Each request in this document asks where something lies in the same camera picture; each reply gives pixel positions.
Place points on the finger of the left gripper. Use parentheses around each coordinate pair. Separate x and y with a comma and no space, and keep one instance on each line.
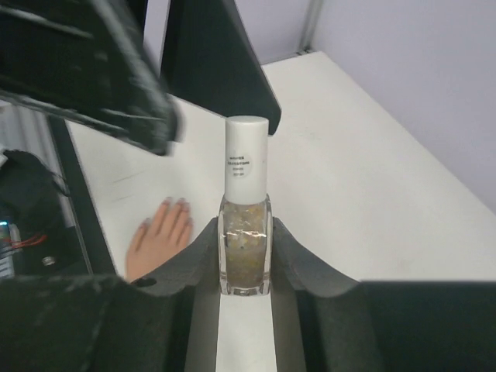
(208,60)
(85,61)

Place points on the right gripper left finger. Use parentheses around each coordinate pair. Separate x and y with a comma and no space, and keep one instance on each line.
(165,321)

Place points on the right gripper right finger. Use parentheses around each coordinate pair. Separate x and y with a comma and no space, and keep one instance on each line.
(326,321)

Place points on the glitter nail polish bottle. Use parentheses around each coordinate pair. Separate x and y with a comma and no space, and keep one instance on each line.
(245,248)

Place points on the mannequin hand with painted nails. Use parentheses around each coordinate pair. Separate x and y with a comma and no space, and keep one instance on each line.
(159,238)

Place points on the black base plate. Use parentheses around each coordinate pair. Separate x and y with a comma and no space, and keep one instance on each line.
(91,238)

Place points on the right aluminium frame post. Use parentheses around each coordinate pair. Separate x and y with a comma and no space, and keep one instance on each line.
(312,16)

